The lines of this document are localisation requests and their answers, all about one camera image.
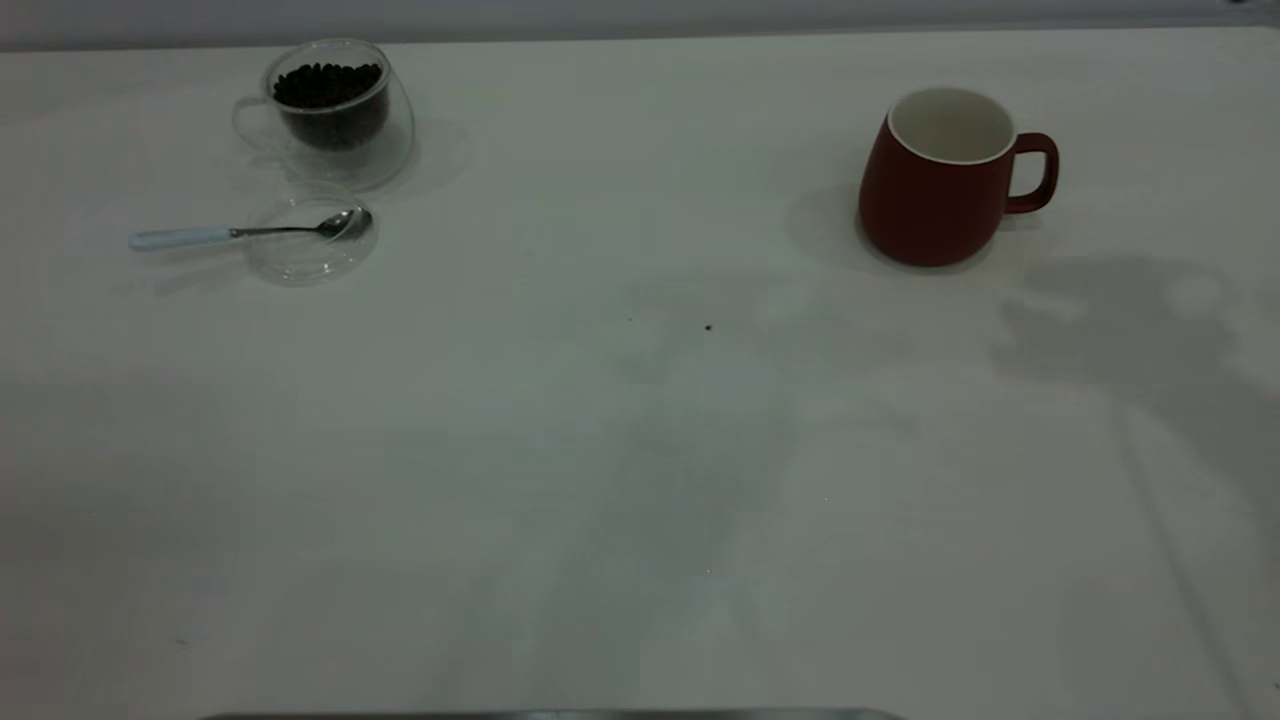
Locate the dark coffee beans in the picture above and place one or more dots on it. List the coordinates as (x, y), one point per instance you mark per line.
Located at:
(330, 100)

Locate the clear double-wall glass cup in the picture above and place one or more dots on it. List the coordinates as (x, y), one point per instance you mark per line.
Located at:
(395, 140)

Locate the red mug with white inside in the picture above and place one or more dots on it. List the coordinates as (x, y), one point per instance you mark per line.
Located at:
(920, 210)

